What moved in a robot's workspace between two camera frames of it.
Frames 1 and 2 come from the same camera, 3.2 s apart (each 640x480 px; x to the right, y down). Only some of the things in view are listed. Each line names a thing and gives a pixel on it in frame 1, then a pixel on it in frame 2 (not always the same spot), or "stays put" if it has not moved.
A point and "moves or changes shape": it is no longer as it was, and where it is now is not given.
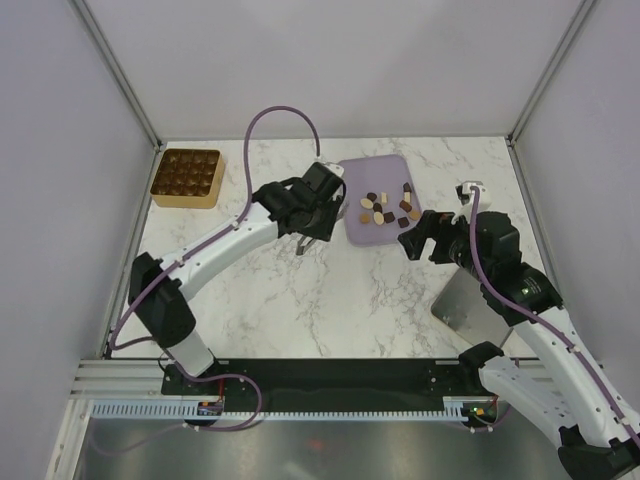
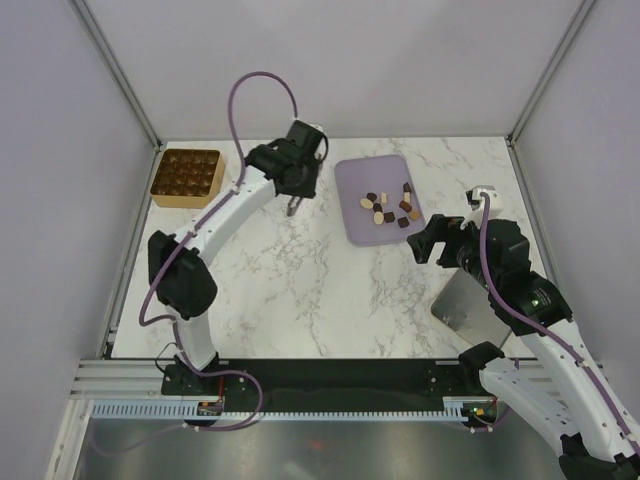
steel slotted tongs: x=301 y=248 moves or changes shape
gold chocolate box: x=188 y=178 stays put
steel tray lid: x=463 y=309 stays put
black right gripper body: x=453 y=245 stays put
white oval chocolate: x=366 y=203 stays put
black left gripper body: x=323 y=222 -> x=305 y=186
